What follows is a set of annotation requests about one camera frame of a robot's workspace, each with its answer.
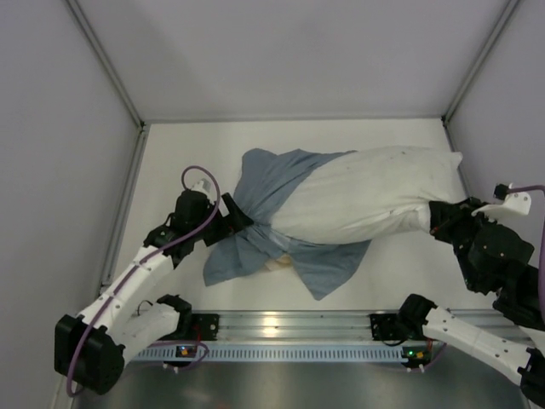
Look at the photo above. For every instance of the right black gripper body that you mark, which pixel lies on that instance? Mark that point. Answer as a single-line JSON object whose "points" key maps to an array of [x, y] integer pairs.
{"points": [[444, 217]]}

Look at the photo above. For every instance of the aluminium mounting rail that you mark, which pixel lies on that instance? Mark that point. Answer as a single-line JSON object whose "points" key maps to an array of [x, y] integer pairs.
{"points": [[284, 326]]}

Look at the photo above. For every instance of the blue pillowcase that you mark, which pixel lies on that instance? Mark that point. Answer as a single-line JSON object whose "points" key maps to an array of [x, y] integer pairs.
{"points": [[267, 180]]}

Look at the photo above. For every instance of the aluminium frame post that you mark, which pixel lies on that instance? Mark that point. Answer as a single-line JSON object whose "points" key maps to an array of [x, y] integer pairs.
{"points": [[492, 39], [137, 146]]}

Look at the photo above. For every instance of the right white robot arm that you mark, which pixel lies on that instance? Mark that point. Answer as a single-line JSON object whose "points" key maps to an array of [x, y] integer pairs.
{"points": [[520, 300]]}

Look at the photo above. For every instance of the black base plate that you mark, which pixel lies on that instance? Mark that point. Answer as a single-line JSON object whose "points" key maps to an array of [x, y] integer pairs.
{"points": [[199, 327], [390, 330]]}

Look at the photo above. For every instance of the right aluminium frame post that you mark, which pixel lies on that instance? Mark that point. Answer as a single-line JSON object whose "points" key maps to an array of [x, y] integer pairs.
{"points": [[492, 39]]}

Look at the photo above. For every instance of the left aluminium frame post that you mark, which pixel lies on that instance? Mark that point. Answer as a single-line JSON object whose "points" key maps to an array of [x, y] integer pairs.
{"points": [[137, 146]]}

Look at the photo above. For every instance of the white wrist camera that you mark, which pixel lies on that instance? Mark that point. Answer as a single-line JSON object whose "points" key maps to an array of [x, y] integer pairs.
{"points": [[204, 187], [511, 202]]}

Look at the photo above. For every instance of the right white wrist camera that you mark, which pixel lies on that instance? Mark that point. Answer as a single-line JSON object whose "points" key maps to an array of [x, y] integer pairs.
{"points": [[511, 202]]}

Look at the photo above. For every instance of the slotted grey cable duct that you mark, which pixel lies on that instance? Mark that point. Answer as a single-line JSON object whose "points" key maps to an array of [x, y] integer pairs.
{"points": [[379, 353]]}

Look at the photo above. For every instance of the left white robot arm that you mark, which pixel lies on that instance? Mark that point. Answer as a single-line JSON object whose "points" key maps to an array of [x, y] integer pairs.
{"points": [[93, 347]]}

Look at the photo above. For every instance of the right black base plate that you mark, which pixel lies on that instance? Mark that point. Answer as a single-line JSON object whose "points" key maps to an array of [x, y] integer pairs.
{"points": [[390, 330]]}

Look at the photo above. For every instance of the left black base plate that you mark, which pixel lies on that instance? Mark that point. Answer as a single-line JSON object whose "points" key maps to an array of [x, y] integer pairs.
{"points": [[199, 327]]}

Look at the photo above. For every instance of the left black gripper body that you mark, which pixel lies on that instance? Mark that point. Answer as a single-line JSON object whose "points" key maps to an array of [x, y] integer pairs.
{"points": [[227, 217]]}

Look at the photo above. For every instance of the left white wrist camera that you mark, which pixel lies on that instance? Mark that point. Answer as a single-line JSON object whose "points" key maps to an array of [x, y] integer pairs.
{"points": [[204, 187]]}

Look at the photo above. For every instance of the white pillow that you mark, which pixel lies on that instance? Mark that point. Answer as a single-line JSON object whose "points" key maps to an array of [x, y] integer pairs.
{"points": [[369, 194]]}

